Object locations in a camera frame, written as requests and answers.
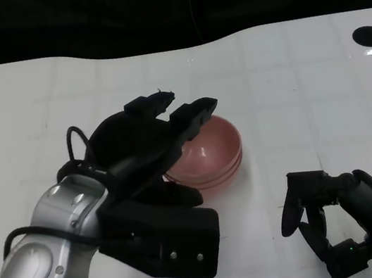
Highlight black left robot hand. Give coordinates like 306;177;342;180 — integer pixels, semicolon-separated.
78;82;236;225

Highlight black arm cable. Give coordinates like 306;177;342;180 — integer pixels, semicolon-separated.
63;122;95;168

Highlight black round table grommet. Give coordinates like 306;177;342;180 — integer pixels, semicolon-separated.
350;25;372;50

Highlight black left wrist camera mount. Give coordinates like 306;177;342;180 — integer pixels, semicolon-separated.
90;183;230;278

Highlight pink plastic bowl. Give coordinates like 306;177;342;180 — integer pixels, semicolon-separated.
177;163;248;204
159;110;248;182
164;152;248;190

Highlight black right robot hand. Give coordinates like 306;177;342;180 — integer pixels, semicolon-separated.
272;159;372;278

